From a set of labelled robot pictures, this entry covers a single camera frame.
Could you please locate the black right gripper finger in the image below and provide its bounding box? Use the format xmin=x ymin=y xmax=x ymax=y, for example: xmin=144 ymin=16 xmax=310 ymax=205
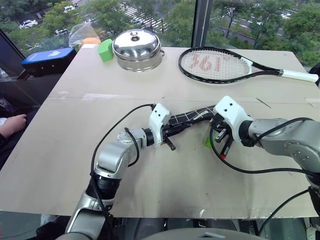
xmin=223 ymin=136 xmax=235 ymax=155
xmin=214 ymin=129 xmax=227 ymax=144

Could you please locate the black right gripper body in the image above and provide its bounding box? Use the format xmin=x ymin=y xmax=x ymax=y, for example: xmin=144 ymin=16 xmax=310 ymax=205
xmin=210 ymin=113 xmax=234 ymax=141

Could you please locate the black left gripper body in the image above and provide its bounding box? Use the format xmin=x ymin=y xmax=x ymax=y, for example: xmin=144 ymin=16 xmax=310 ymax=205
xmin=161 ymin=121 xmax=185 ymax=145

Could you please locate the red marker pen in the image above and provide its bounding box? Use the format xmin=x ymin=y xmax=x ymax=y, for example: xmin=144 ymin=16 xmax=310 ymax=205
xmin=219 ymin=144 xmax=232 ymax=160

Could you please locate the black white-grid zip pouch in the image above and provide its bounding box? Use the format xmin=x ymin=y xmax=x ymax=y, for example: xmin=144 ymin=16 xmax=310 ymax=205
xmin=166 ymin=105 xmax=219 ymax=134

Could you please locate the bystander bare hand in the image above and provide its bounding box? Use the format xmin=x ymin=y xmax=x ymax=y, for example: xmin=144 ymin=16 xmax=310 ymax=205
xmin=0 ymin=114 xmax=28 ymax=139

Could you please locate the stainless steel pot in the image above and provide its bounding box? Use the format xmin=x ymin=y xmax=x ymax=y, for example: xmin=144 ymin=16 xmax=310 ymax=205
xmin=113 ymin=49 xmax=166 ymax=73

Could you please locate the black and white tennis racket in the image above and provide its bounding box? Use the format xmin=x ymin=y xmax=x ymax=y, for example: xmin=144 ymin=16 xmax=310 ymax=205
xmin=178 ymin=46 xmax=320 ymax=85

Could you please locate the steel pot lid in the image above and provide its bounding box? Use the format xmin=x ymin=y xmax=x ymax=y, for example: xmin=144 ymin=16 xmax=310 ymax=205
xmin=112 ymin=28 xmax=162 ymax=60

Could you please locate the grey rounded shape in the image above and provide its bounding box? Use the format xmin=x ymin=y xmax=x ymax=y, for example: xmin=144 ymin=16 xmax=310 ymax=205
xmin=141 ymin=226 xmax=252 ymax=240

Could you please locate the green foam block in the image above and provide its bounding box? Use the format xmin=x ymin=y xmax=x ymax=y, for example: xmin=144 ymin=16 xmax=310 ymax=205
xmin=97 ymin=38 xmax=115 ymax=63

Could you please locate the orange round object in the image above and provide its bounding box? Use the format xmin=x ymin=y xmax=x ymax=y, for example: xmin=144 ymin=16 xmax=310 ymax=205
xmin=81 ymin=36 xmax=102 ymax=47

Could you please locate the clear plastic bag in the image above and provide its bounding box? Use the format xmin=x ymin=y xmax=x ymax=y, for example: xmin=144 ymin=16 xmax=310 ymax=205
xmin=68 ymin=21 xmax=101 ymax=49

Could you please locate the blue and black case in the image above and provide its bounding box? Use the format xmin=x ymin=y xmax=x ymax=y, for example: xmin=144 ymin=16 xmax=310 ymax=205
xmin=17 ymin=47 xmax=77 ymax=80

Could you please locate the white parked car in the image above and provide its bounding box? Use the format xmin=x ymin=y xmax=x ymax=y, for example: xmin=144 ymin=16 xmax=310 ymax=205
xmin=18 ymin=19 xmax=39 ymax=29

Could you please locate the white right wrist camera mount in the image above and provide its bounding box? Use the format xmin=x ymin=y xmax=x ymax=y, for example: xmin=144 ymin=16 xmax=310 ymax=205
xmin=213 ymin=95 xmax=254 ymax=148

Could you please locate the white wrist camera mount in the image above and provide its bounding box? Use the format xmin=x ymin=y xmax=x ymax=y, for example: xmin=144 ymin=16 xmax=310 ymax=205
xmin=213 ymin=95 xmax=254 ymax=148
xmin=148 ymin=103 xmax=172 ymax=148

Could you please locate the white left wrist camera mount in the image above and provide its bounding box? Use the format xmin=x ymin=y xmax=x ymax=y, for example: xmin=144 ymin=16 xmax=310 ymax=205
xmin=148 ymin=103 xmax=172 ymax=148

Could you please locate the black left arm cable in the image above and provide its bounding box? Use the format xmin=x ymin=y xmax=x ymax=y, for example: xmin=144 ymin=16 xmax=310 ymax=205
xmin=89 ymin=103 xmax=157 ymax=240

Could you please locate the dark window frame post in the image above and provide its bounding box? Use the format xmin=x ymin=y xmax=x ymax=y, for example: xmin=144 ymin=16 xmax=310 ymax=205
xmin=190 ymin=0 xmax=214 ymax=48

